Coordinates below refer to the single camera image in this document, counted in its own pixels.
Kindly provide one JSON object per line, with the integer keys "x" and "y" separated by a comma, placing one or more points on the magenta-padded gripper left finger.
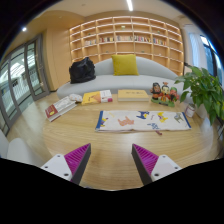
{"x": 58, "y": 165}

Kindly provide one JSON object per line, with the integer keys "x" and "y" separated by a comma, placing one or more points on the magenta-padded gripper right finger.
{"x": 163, "y": 165}

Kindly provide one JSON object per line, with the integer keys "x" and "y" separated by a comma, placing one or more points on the white animal-print towel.
{"x": 140, "y": 121}

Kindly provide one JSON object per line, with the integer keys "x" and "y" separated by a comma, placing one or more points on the white chair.
{"x": 20, "y": 151}

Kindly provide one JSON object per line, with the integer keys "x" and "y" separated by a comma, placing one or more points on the red and white book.
{"x": 60, "y": 108}

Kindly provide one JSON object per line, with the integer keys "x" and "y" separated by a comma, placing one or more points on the small white cup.
{"x": 190, "y": 110}

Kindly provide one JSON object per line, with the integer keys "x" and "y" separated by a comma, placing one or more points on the small white patterned pouch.
{"x": 76, "y": 97}

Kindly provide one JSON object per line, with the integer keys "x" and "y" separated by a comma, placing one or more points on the colourful figurine group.
{"x": 164, "y": 95}

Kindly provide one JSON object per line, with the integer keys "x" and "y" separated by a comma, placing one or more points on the flat yellow book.
{"x": 132, "y": 95}

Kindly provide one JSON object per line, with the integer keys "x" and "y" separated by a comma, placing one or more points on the yellow and white book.
{"x": 95, "y": 97}

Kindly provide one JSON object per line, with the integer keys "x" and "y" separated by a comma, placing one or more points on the green potted plant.
{"x": 203, "y": 88}

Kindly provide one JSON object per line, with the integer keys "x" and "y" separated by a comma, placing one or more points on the curved grey sofa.
{"x": 126, "y": 82}

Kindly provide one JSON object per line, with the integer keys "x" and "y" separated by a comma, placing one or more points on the grey-framed glass door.
{"x": 20, "y": 76}

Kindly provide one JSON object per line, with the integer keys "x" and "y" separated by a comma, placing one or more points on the black bag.
{"x": 82, "y": 70}

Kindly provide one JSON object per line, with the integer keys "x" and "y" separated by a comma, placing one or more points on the yellow cushion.
{"x": 124, "y": 64}

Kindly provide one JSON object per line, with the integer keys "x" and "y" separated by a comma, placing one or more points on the white curtain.
{"x": 196, "y": 51}

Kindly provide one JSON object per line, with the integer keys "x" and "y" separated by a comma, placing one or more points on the round ceiling spotlight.
{"x": 24, "y": 29}

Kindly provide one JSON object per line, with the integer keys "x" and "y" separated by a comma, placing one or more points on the long ceiling light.
{"x": 129, "y": 5}

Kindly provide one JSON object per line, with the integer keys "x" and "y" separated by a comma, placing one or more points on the wooden wall shelf unit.
{"x": 126, "y": 36}

